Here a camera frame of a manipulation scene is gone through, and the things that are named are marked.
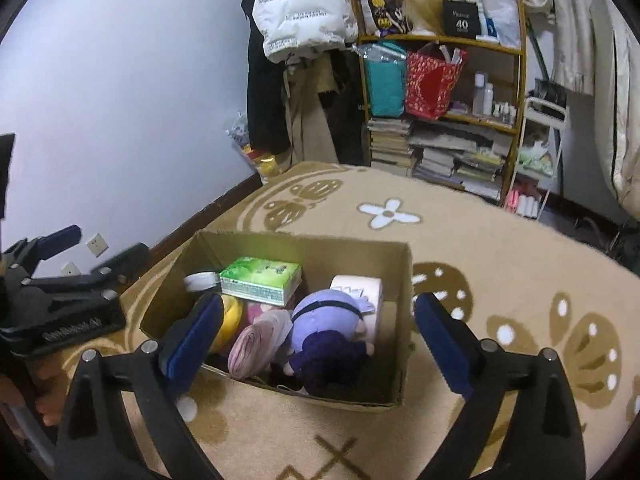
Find blond wig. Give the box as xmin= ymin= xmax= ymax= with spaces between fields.
xmin=397 ymin=0 xmax=446 ymax=36

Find small pink soft item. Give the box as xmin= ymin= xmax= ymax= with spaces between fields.
xmin=244 ymin=301 xmax=276 ymax=329

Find white tape roll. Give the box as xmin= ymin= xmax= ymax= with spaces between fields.
xmin=182 ymin=271 xmax=222 ymax=292

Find colourful printed bag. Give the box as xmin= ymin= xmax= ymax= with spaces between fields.
xmin=352 ymin=0 xmax=401 ymax=39

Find stack of books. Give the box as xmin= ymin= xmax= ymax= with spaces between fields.
xmin=367 ymin=117 xmax=512 ymax=202

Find black monitor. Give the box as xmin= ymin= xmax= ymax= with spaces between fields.
xmin=0 ymin=132 xmax=16 ymax=221

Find white-haired plush doll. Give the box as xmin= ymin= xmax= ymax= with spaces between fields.
xmin=282 ymin=285 xmax=377 ymax=397

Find clear plastic bag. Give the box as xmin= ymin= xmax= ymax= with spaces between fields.
xmin=226 ymin=110 xmax=251 ymax=144

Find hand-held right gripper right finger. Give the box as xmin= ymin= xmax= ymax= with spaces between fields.
xmin=414 ymin=292 xmax=586 ymax=480

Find green and white packets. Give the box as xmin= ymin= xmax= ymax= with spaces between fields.
xmin=517 ymin=141 xmax=556 ymax=177

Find white plastic bag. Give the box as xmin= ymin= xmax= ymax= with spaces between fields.
xmin=477 ymin=0 xmax=521 ymax=50

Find black hanging garment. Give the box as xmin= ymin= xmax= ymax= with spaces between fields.
xmin=241 ymin=0 xmax=372 ymax=167

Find red and yellow bag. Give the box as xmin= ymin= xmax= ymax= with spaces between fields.
xmin=242 ymin=142 xmax=281 ymax=181

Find green tissue pack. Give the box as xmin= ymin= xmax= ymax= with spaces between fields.
xmin=219 ymin=256 xmax=304 ymax=307

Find white metal cart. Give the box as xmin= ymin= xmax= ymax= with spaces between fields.
xmin=510 ymin=95 xmax=569 ymax=222

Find printed cardboard box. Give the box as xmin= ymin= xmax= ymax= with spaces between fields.
xmin=140 ymin=230 xmax=417 ymax=414

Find tall white bottle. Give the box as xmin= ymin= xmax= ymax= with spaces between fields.
xmin=472 ymin=72 xmax=487 ymax=116

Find yellow zip pouch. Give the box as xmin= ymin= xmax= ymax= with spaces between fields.
xmin=207 ymin=294 xmax=246 ymax=356

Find beige patterned blanket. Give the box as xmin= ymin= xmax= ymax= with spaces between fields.
xmin=50 ymin=160 xmax=640 ymax=480

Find red patterned gift bag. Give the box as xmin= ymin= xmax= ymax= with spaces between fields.
xmin=404 ymin=42 xmax=469 ymax=121

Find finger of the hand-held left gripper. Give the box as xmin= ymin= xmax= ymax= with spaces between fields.
xmin=0 ymin=225 xmax=83 ymax=283
xmin=27 ymin=242 xmax=151 ymax=308

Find black box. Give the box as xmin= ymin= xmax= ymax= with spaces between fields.
xmin=442 ymin=0 xmax=484 ymax=39

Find wooden shelf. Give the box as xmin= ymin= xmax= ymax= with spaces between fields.
xmin=350 ymin=0 xmax=529 ymax=207

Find white toilet paper roll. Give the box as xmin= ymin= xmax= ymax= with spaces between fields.
xmin=330 ymin=274 xmax=385 ymax=344

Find white puffer jacket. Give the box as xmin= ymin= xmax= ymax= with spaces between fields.
xmin=251 ymin=0 xmax=359 ymax=64

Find teal bag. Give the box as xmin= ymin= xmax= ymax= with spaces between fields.
xmin=362 ymin=42 xmax=407 ymax=117

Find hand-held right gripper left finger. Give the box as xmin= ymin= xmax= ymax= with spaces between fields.
xmin=55 ymin=291 xmax=226 ymax=480

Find person's left hand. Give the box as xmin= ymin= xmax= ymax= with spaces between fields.
xmin=32 ymin=360 xmax=71 ymax=428

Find pink soft packet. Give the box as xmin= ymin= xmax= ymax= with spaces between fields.
xmin=227 ymin=309 xmax=294 ymax=379

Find beige hanging coat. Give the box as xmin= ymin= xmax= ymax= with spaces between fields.
xmin=282 ymin=55 xmax=342 ymax=164

